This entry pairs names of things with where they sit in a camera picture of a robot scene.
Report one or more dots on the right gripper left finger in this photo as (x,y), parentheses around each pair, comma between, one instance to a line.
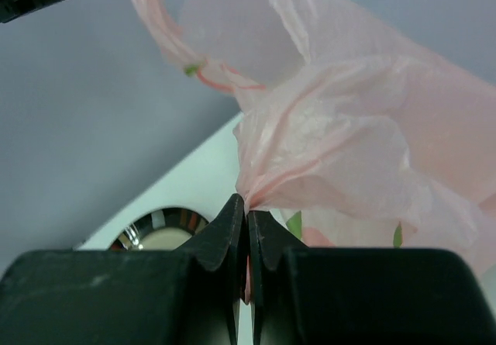
(185,296)

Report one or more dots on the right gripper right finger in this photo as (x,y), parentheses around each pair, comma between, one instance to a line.
(309,295)

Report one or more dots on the pink plastic bag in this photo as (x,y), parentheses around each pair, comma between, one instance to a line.
(365,136)

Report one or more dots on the black rimmed ceramic plate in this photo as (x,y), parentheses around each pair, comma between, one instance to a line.
(161,229)

